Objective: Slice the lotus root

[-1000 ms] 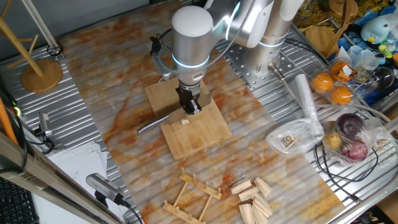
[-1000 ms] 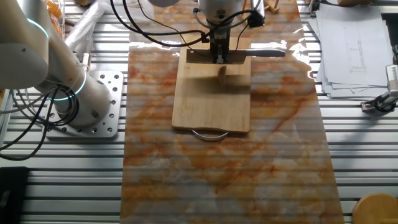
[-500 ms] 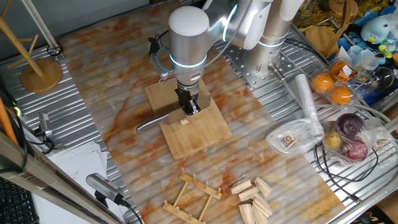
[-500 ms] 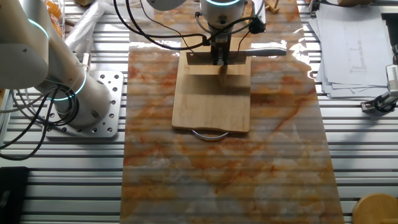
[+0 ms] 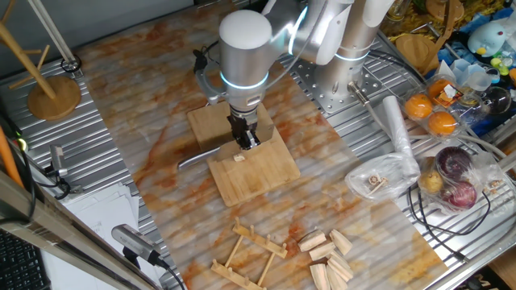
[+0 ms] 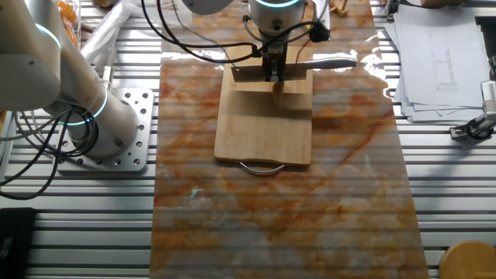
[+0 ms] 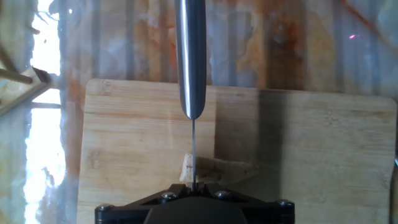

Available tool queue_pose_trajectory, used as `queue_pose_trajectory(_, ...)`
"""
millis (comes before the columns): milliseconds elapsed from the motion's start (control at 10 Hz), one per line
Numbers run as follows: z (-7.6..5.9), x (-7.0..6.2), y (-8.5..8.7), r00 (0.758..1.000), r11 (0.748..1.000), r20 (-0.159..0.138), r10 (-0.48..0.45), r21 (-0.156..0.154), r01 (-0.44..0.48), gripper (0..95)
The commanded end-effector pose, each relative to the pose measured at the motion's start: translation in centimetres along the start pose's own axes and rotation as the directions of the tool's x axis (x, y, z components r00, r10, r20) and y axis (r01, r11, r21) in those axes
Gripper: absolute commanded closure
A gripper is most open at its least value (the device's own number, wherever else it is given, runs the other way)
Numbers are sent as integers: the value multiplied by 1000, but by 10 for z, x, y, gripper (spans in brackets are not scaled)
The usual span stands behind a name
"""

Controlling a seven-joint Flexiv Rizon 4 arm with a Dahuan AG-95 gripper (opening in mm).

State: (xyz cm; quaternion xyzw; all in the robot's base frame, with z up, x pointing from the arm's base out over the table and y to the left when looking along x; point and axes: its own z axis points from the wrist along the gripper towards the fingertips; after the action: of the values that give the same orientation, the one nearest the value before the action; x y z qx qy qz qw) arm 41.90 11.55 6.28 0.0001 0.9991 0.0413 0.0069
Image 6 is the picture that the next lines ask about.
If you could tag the stack of white papers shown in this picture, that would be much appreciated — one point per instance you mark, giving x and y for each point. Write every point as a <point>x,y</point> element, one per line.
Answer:
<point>438,58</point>

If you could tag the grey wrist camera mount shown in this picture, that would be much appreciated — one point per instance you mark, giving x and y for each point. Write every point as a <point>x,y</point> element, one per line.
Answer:
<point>319,33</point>

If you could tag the long lotus root piece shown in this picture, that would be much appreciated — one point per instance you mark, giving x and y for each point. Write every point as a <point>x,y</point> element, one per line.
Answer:
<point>278,95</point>

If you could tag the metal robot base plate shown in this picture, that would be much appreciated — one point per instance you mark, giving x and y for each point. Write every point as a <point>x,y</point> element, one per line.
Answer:
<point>139,128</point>

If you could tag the clear plastic bag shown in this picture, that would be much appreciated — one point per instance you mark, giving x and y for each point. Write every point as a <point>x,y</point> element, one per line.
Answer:
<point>102,36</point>

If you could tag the clear plastic fruit tray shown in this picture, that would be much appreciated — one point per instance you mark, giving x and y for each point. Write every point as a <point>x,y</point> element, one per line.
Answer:
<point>76,23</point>

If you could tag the steel cleaver knife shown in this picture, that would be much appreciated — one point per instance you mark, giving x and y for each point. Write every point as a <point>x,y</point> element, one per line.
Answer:
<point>329,63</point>

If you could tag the orange marble pattern mat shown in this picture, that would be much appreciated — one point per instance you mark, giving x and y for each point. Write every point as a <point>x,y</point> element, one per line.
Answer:
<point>271,213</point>

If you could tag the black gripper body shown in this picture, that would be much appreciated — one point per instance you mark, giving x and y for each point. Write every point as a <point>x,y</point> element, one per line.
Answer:
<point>275,52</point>

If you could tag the black box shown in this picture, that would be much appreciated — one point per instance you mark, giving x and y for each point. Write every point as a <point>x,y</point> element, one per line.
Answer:
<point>15,244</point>

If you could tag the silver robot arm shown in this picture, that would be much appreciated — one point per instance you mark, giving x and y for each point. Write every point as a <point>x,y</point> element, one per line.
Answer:
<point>35,69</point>

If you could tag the orange fruit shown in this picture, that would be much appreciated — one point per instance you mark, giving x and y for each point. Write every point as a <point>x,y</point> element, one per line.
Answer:
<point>69,19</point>

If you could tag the wooden cutting board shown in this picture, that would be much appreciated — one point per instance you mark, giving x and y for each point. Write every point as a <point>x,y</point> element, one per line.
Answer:
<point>263,131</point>

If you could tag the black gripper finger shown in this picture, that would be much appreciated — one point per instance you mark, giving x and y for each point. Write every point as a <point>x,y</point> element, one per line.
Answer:
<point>275,71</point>

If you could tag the wooden knife rack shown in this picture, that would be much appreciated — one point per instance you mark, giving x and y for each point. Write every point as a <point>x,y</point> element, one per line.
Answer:
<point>339,7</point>

